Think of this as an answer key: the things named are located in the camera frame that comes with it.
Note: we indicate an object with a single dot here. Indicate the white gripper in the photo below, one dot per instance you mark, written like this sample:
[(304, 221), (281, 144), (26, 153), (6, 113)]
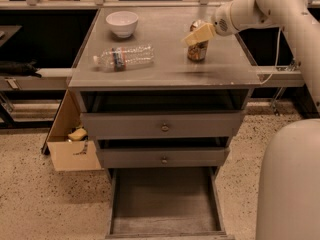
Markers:
[(221, 24)]

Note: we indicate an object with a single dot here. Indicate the orange soda can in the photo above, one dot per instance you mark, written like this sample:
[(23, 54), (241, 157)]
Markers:
[(198, 51)]

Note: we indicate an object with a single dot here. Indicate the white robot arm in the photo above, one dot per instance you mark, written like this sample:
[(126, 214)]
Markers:
[(289, 186)]

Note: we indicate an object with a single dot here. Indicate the grey drawer cabinet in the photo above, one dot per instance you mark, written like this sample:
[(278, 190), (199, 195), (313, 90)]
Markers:
[(222, 83)]

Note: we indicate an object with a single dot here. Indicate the grey top drawer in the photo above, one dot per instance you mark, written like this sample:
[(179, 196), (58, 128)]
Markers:
[(156, 125)]

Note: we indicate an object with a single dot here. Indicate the grey middle drawer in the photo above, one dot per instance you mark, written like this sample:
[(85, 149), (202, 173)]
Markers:
[(162, 157)]

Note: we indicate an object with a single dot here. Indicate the grey open bottom drawer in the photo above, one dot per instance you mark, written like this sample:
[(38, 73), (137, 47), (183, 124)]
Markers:
[(165, 204)]

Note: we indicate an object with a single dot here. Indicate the white ceramic bowl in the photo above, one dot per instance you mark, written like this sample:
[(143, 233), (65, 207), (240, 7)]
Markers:
[(122, 23)]

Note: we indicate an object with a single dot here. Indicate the clear plastic water bottle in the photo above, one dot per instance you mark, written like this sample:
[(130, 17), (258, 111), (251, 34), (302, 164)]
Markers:
[(123, 58)]

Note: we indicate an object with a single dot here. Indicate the yellow sponge in box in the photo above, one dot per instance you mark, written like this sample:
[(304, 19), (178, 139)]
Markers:
[(78, 135)]

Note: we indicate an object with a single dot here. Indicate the open cardboard box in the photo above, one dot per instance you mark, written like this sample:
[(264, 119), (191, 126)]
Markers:
[(68, 154)]

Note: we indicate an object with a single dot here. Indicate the black cloth on shelf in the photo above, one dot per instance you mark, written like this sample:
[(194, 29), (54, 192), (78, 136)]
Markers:
[(18, 68)]

